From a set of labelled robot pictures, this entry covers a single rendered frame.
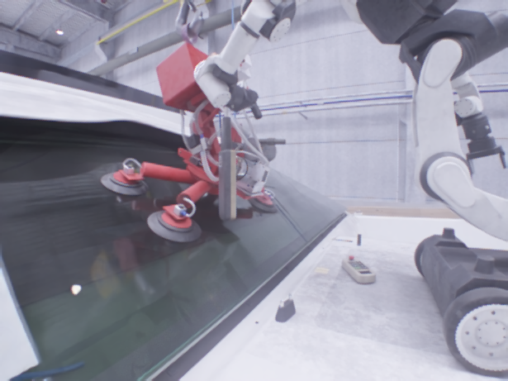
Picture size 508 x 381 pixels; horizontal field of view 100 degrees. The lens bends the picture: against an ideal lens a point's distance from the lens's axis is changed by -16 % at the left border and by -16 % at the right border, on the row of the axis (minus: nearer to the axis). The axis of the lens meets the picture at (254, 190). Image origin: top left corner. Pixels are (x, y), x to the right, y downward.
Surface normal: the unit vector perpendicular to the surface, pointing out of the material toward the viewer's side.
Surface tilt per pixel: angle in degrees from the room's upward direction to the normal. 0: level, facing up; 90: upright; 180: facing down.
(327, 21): 90
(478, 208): 108
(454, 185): 90
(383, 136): 90
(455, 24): 90
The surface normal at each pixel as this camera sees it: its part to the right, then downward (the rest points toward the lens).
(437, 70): -0.44, 0.07
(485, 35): -0.24, 0.41
